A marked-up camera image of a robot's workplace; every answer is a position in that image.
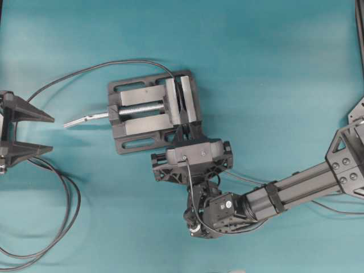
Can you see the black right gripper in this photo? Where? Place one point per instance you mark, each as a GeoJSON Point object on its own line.
{"type": "Point", "coordinates": [180, 172]}

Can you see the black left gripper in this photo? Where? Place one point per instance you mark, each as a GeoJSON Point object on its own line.
{"type": "Point", "coordinates": [16, 109]}

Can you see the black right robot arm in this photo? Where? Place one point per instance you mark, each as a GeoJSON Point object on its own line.
{"type": "Point", "coordinates": [211, 213]}

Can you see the black metal bench vise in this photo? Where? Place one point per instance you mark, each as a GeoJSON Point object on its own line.
{"type": "Point", "coordinates": [145, 112]}

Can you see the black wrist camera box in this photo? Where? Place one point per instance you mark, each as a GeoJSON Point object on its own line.
{"type": "Point", "coordinates": [195, 151]}

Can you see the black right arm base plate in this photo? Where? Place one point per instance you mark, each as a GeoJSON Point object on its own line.
{"type": "Point", "coordinates": [356, 112]}

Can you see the black frame rail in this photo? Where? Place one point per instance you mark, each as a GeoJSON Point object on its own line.
{"type": "Point", "coordinates": [359, 24]}

